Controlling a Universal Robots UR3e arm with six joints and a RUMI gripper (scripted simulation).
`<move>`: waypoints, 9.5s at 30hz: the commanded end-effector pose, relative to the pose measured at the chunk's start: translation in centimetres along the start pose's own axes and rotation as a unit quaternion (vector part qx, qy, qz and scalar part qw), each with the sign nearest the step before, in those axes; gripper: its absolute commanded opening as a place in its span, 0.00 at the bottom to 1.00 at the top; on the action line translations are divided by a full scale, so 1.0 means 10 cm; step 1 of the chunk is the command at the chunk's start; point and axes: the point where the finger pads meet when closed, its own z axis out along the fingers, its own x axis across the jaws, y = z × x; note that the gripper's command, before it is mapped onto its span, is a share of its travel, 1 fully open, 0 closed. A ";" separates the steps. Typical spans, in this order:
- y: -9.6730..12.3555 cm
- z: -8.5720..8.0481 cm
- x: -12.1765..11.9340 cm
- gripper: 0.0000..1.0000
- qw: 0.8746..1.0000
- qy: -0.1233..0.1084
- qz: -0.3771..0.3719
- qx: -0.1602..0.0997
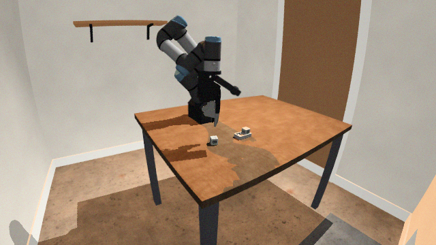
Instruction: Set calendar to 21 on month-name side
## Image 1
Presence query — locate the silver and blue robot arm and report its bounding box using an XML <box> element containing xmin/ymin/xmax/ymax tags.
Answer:
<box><xmin>156</xmin><ymin>15</ymin><xmax>241</xmax><ymax>103</ymax></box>

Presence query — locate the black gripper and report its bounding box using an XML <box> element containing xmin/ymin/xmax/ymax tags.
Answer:
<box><xmin>198</xmin><ymin>70</ymin><xmax>221</xmax><ymax>127</ymax></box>

